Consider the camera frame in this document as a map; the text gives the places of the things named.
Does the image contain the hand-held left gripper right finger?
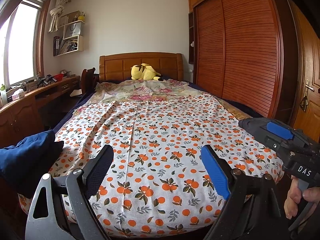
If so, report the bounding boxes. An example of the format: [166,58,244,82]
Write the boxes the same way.
[201,145,290,240]

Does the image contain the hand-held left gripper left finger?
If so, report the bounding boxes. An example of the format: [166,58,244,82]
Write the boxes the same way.
[25,144,114,240]

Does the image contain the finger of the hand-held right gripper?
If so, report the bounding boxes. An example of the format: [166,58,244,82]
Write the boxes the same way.
[265,120,320,156]

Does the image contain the blue suit jacket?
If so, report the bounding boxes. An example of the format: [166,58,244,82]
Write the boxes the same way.
[0,129,64,197]

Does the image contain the person's right hand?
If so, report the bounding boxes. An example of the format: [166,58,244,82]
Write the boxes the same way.
[284,178,320,219]

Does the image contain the black garment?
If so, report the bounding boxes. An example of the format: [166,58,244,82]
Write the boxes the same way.
[37,141,65,171]

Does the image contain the tan patterned blanket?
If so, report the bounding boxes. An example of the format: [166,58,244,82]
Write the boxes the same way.
[219,99,252,120]

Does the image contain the orange fruit print bed sheet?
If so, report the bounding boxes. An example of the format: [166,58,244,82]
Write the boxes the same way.
[18,96,285,237]

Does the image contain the wooden door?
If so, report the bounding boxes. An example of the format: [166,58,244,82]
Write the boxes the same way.
[287,0,320,137]

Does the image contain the pink floral blanket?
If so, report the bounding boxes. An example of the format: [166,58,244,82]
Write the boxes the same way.
[93,79,203,103]

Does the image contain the wooden chair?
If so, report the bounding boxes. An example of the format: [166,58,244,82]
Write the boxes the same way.
[80,67,97,96]

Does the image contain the wooden slatted wardrobe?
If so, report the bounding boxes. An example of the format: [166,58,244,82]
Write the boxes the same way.
[187,0,292,120]

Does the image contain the wooden desk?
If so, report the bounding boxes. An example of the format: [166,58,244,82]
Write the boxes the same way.
[0,75,81,148]

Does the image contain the wooden bed headboard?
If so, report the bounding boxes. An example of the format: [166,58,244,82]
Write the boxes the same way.
[98,52,183,83]

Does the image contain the black devices on desk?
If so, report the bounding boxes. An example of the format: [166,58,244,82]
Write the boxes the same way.
[37,75,55,88]

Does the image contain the yellow plush toy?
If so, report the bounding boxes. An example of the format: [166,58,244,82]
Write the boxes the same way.
[130,63,164,81]

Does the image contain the clear bottle with green top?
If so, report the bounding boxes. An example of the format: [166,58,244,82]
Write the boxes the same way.
[0,83,7,106]

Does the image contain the black binders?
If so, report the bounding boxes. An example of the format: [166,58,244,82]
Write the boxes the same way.
[53,36,61,56]

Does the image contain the white paper bag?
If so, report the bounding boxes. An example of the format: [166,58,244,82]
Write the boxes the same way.
[63,22,82,40]

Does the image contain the window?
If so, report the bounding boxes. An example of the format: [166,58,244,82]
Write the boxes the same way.
[0,0,52,91]

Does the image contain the brown paper bag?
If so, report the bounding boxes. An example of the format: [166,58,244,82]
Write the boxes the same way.
[58,11,81,28]

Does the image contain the tied beige curtain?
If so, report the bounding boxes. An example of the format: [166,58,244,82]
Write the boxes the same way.
[48,0,70,33]

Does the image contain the white wall shelf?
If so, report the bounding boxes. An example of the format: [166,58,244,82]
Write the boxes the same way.
[53,19,85,57]

